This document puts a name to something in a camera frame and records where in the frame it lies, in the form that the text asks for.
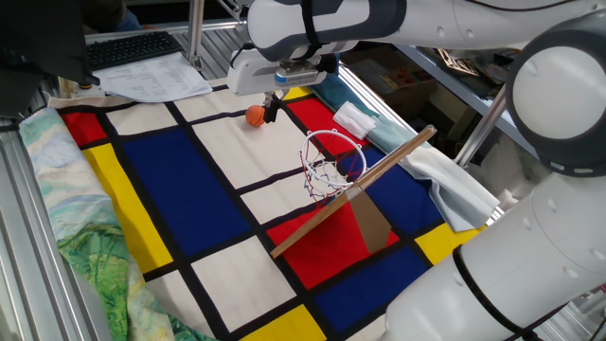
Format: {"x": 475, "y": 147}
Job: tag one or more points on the colour block tablecloth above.
{"x": 184, "y": 189}

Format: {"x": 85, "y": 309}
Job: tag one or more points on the green landscape print cloth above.
{"x": 85, "y": 222}

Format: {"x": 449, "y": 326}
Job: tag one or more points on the grey metal shelf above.
{"x": 454, "y": 85}

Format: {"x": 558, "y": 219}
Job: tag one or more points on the wooden framed backboard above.
{"x": 371, "y": 222}

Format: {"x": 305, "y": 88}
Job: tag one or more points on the black keyboard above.
{"x": 132, "y": 47}

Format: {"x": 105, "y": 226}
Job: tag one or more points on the small orange basketball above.
{"x": 254, "y": 116}

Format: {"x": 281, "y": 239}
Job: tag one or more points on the teal and pale blue cloth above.
{"x": 450, "y": 189}

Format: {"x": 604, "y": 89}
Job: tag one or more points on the white hoop with net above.
{"x": 318, "y": 187}

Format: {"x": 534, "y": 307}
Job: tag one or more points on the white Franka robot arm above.
{"x": 521, "y": 265}

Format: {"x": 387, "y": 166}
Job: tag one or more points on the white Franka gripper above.
{"x": 251, "y": 76}

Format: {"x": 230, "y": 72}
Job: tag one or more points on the person in dark clothes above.
{"x": 111, "y": 14}

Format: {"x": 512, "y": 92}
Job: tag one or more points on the printed paper sheets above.
{"x": 151, "y": 78}

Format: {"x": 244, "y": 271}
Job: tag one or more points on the white folded tissue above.
{"x": 352, "y": 118}

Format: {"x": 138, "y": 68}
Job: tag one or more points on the black monitor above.
{"x": 33, "y": 42}

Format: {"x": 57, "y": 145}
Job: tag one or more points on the aluminium frame post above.
{"x": 195, "y": 33}

